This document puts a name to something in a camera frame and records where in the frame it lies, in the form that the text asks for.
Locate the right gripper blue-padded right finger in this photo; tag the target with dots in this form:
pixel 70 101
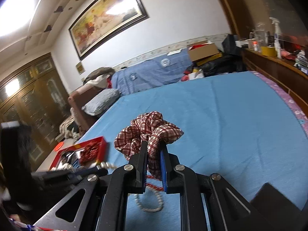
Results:
pixel 171 180

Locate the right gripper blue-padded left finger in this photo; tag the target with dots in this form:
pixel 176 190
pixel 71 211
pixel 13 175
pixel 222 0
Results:
pixel 139 162

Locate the red plaid scrunchie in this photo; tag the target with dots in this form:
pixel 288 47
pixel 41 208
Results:
pixel 152 128

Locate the red patterned scrunchie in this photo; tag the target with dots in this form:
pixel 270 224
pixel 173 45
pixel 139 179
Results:
pixel 89 153

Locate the red gift box tray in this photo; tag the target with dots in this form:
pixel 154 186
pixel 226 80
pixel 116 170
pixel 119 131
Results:
pixel 69 157

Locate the red plastic stool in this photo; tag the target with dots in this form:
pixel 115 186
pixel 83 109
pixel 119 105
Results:
pixel 59 146

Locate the brown armchair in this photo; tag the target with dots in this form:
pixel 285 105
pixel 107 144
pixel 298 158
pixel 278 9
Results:
pixel 79 98

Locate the grey pillow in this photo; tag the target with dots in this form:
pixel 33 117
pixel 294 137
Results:
pixel 101 102

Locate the blue bed cover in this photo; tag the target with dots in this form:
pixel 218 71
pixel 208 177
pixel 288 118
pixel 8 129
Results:
pixel 238 125

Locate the wooden wardrobe glass doors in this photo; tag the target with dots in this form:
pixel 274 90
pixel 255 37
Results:
pixel 35 95

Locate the blue checked folded blanket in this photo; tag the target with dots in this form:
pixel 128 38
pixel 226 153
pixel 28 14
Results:
pixel 162 70

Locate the cardboard box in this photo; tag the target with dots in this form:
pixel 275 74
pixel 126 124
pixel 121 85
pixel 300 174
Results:
pixel 201 50

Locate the wooden side shelf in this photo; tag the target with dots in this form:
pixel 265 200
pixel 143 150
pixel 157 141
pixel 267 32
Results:
pixel 282 72

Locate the framed horse painting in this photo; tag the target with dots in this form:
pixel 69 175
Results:
pixel 102 20

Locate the white spray bottle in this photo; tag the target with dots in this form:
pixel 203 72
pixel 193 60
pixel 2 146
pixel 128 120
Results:
pixel 277 34

